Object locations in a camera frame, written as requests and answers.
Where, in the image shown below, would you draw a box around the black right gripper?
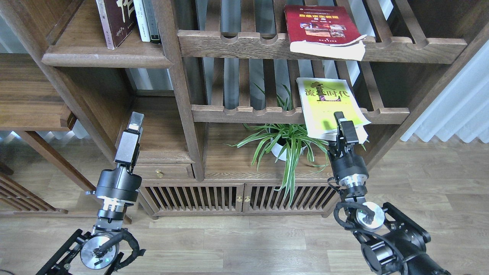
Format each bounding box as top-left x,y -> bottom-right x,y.
328,112 -> 369,182

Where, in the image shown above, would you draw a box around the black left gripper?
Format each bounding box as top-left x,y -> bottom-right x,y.
86,112 -> 144,202

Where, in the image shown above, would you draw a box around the yellow-green book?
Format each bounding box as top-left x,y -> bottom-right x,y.
296,77 -> 370,144

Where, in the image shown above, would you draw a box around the red book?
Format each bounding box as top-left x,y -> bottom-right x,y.
285,5 -> 366,61

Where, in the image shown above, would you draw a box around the maroon book white characters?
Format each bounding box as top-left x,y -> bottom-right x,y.
96,0 -> 136,49

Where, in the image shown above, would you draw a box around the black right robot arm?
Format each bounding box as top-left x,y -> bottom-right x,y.
328,112 -> 449,275

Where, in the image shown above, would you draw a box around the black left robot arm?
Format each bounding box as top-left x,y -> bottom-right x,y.
38,112 -> 145,275

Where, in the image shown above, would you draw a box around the brass drawer knob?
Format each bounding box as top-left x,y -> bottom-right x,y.
155,170 -> 164,179

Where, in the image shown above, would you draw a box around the green spider plant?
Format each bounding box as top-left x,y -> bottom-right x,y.
225,82 -> 366,207

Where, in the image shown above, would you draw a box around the white plant pot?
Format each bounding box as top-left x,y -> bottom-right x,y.
271,138 -> 307,161

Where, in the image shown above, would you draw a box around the dark wooden bookshelf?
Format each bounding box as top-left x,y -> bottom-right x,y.
1,0 -> 488,199

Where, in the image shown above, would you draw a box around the white curtain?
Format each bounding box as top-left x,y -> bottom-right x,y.
401,42 -> 489,143

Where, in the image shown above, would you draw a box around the dark green upright book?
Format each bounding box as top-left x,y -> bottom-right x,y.
143,0 -> 161,45

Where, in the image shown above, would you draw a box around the white upright book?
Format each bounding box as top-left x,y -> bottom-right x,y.
133,0 -> 151,42

